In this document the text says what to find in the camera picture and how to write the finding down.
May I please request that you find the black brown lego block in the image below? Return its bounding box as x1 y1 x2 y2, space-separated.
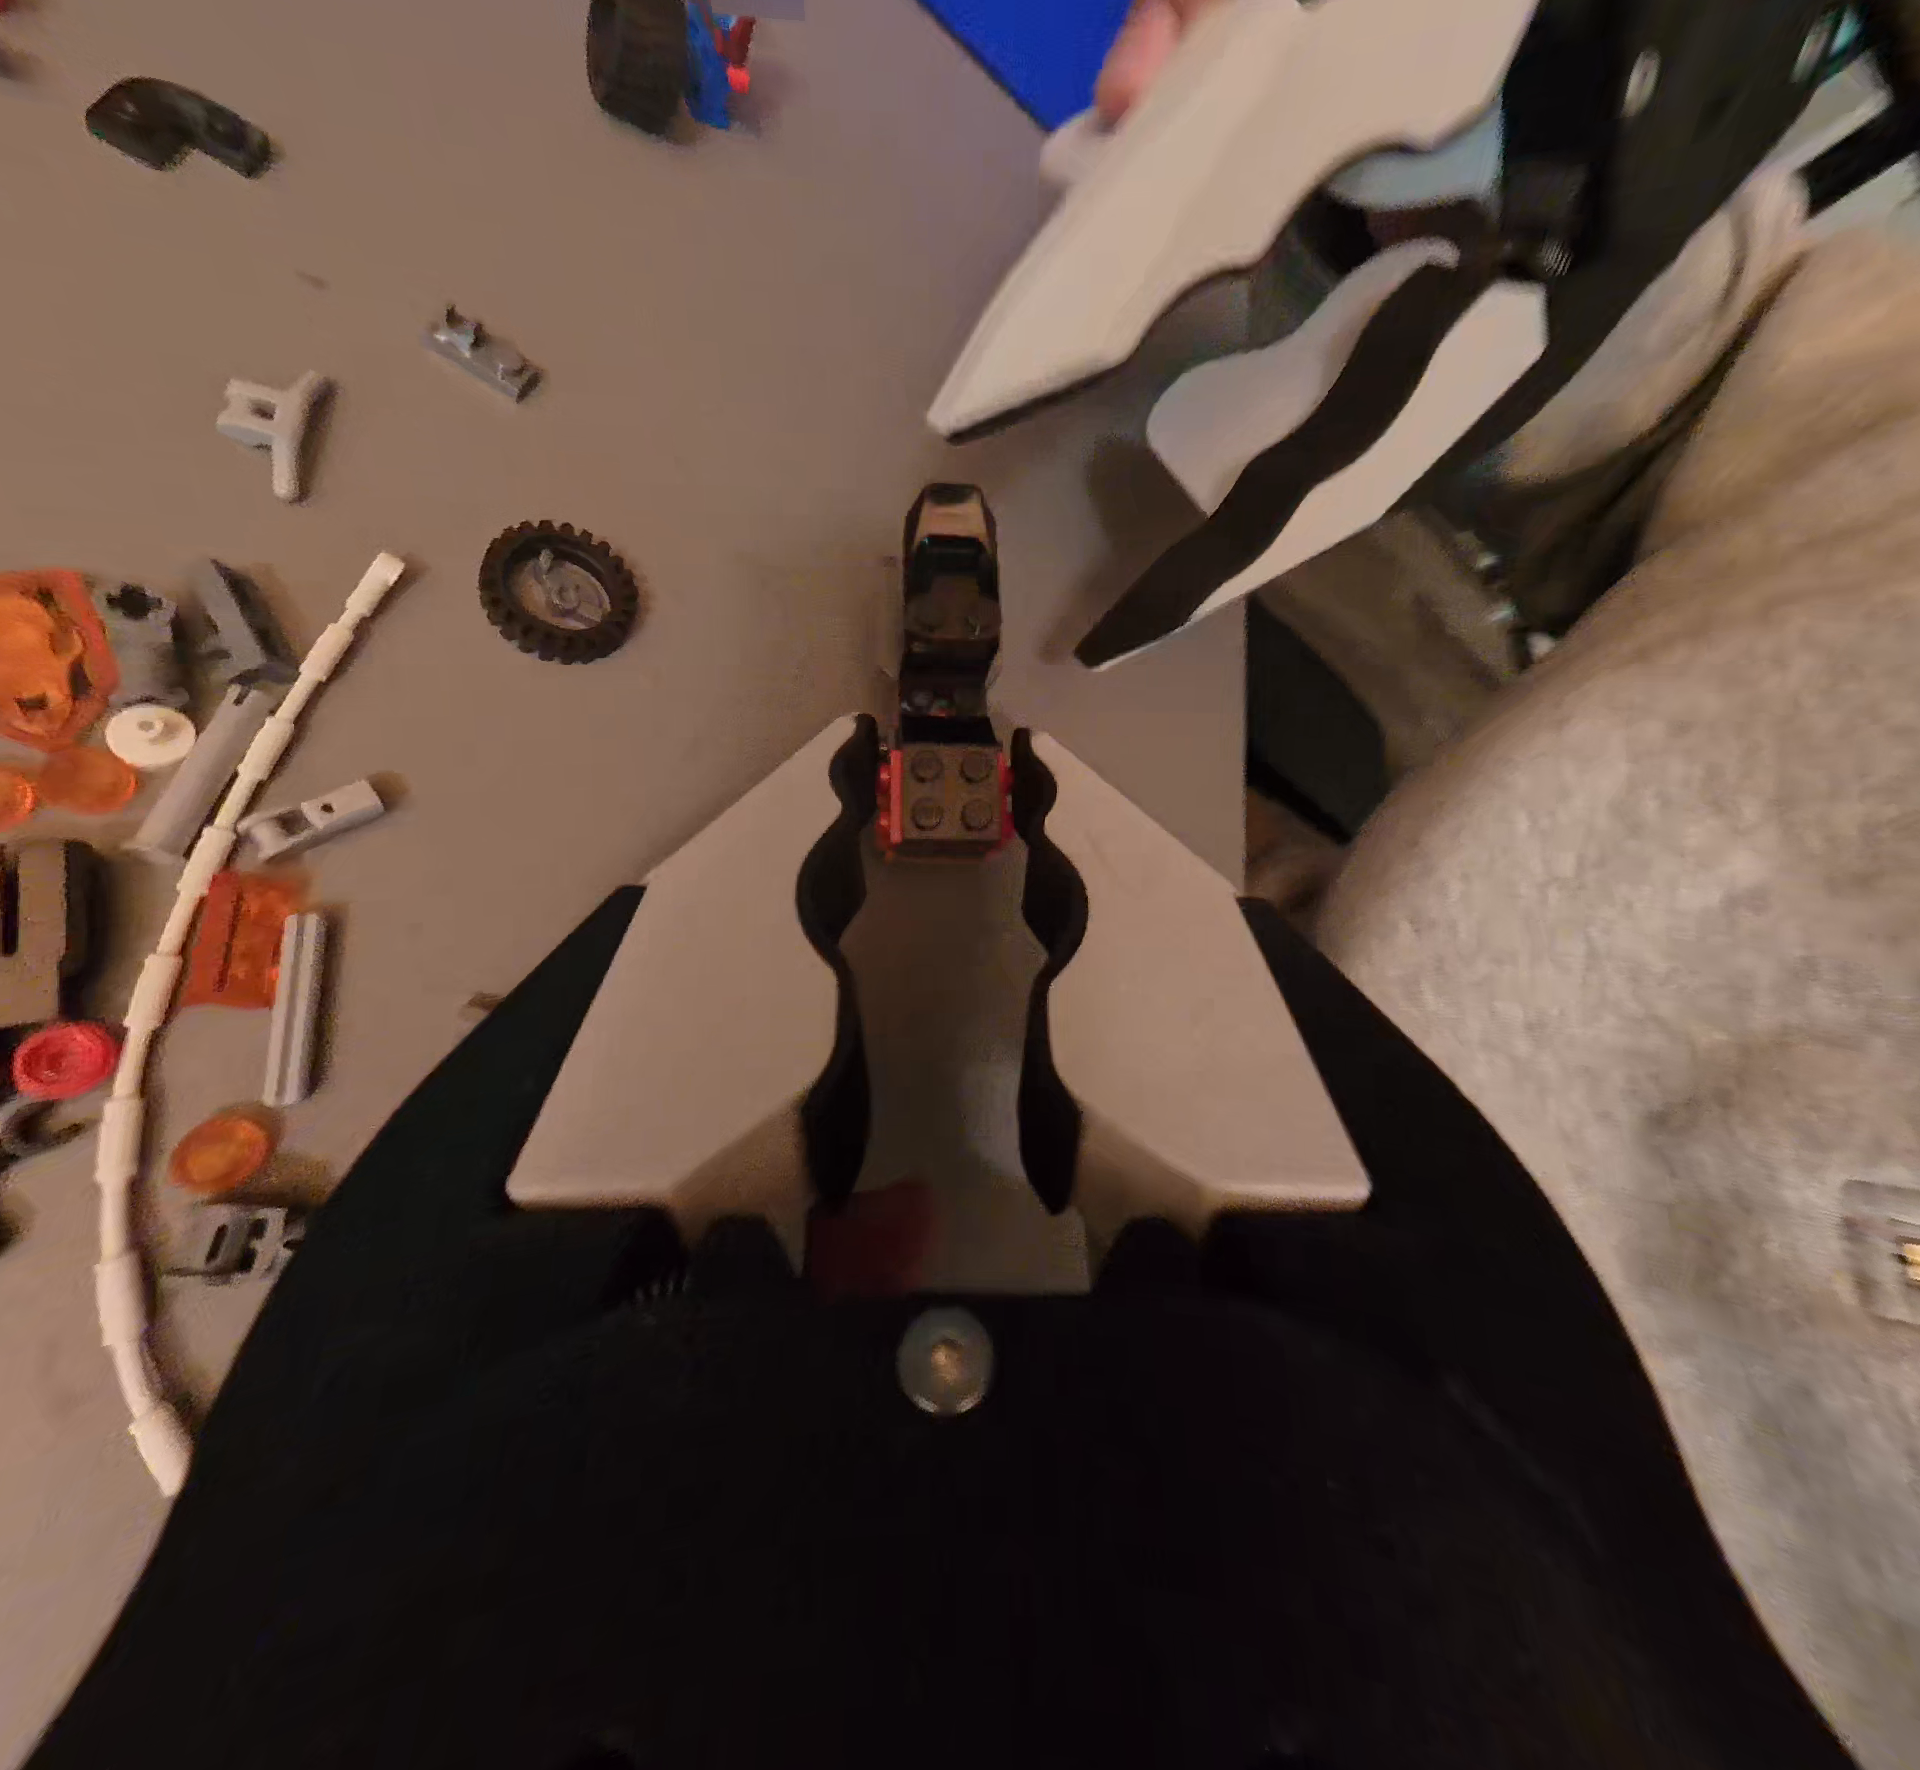
0 840 108 1031

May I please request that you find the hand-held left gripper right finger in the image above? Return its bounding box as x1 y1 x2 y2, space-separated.
1011 728 1377 1222

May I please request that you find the white flexible lego hose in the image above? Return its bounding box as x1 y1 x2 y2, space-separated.
92 553 409 1500

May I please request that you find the person in grey hoodie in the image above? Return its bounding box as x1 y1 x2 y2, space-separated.
1245 158 1920 1770

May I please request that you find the black rounded lego tyre piece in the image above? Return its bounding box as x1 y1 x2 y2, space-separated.
585 0 699 140

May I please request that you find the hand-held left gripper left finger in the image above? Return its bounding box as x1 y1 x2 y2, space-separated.
505 712 881 1222

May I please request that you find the black and red lego assembly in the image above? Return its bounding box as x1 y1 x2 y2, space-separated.
876 481 1024 859

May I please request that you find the red round lego piece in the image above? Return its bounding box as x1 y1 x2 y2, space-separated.
12 1020 124 1100

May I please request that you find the long grey lego piece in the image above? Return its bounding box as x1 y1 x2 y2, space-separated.
125 682 281 866

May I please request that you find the grey lego bar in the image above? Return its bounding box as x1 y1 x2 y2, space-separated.
261 912 329 1110

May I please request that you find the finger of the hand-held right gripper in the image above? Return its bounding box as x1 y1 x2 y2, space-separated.
922 0 1571 446
1072 241 1554 673

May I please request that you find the orange transparent lego plate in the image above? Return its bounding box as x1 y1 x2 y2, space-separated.
177 872 311 1011

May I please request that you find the black curved lego piece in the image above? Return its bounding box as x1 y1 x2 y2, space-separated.
87 76 278 178

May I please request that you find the grey lego bracket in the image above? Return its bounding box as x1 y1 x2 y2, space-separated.
170 1205 302 1287

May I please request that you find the small grey lego plate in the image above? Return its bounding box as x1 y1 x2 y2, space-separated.
426 306 542 406

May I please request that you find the orange lego flame piece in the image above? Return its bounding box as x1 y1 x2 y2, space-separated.
0 570 120 754

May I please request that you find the grey lego wheel hub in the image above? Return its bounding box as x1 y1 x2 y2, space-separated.
92 579 192 711

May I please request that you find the lego wheel with black tyre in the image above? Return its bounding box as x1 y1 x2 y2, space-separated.
478 520 644 668

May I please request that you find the dark grey lego slope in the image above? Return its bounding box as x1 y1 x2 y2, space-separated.
186 561 302 692

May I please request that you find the grey lego piece with hole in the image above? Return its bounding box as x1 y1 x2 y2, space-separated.
236 778 388 866

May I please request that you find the grey T-shaped lego piece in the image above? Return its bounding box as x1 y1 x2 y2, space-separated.
215 367 337 505

